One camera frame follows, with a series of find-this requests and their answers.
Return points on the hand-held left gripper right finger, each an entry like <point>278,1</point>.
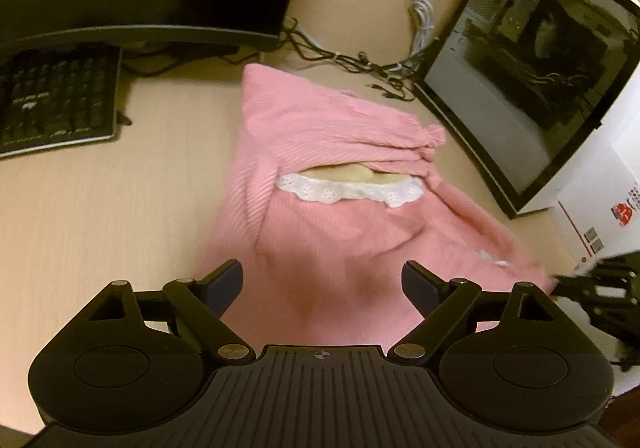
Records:
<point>419,285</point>

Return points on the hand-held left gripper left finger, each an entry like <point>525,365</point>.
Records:
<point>227,284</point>

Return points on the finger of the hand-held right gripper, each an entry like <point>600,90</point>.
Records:
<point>575,285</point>

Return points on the black keyboard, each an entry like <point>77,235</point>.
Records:
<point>55,98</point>

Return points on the white glass-sided computer case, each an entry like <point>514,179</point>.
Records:
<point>530,93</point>

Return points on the white cardboard box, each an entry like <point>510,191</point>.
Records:
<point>600,208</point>

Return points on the pink knit dress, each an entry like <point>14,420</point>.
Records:
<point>320,238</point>

